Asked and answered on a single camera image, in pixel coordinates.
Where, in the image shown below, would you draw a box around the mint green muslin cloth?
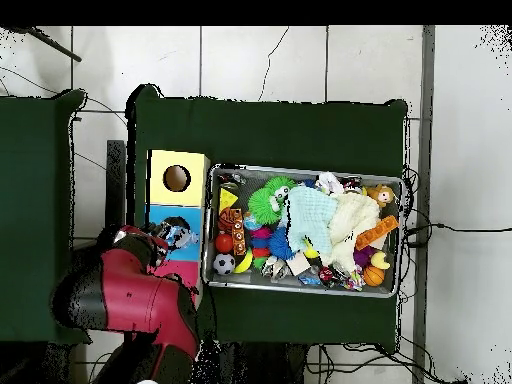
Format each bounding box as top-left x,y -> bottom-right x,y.
286,185 -> 339,257

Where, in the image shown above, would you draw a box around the wooden box with three holes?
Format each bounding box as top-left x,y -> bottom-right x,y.
143,148 -> 211,312

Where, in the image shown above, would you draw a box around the shallow clear mesh bin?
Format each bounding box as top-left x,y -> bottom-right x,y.
205,165 -> 404,299

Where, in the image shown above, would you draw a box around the small red ball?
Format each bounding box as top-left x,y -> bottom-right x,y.
214,233 -> 235,255

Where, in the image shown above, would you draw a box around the orange tiger plush toy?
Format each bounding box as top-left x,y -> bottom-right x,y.
218,207 -> 241,233

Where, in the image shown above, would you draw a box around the small soccer ball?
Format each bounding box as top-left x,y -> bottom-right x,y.
213,253 -> 237,277

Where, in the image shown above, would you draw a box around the yellow cheese wedge toy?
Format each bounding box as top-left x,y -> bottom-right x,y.
219,186 -> 240,213

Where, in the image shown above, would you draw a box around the orange toy block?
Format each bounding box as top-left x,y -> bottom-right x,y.
231,217 -> 249,257

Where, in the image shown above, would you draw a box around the green cloth side table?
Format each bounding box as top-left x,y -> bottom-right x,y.
0,89 -> 88,345

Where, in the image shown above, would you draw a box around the large green spiky ball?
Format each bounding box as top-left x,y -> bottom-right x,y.
247,188 -> 286,227

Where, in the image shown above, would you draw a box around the blue spiky rubber ball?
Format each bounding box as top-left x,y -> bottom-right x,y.
267,226 -> 294,261

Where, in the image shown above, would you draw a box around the small green spiky ball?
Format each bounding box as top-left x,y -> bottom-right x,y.
269,175 -> 296,197

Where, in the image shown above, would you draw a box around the cream muslin cloth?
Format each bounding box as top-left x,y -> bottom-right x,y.
327,191 -> 382,275

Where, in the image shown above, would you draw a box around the orange plastic toy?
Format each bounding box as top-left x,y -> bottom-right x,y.
355,214 -> 400,252

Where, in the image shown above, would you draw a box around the small orange basketball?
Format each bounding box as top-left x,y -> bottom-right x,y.
363,265 -> 386,288

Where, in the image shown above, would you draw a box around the small brown plush doll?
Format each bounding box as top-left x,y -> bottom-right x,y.
366,183 -> 398,209

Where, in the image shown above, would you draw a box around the black cable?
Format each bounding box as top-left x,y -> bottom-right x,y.
402,222 -> 512,243

